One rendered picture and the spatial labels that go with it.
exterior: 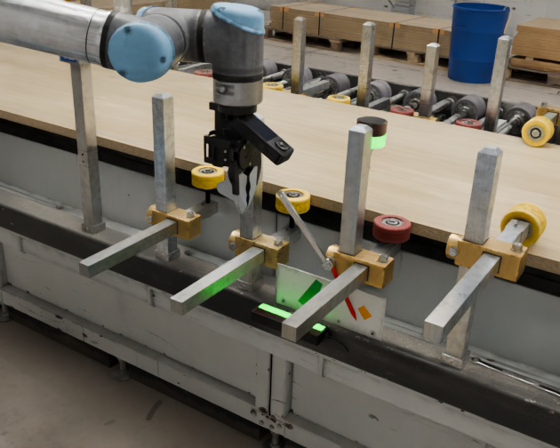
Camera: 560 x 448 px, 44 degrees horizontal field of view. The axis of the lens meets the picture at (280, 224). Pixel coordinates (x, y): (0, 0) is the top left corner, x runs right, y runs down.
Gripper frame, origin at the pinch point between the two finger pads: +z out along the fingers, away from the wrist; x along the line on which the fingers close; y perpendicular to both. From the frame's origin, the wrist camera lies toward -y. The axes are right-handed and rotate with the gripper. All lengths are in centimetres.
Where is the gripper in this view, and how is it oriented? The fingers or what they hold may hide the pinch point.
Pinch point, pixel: (245, 207)
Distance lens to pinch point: 133.4
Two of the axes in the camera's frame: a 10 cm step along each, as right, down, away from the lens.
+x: -5.2, 3.4, -7.8
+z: -0.4, 9.1, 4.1
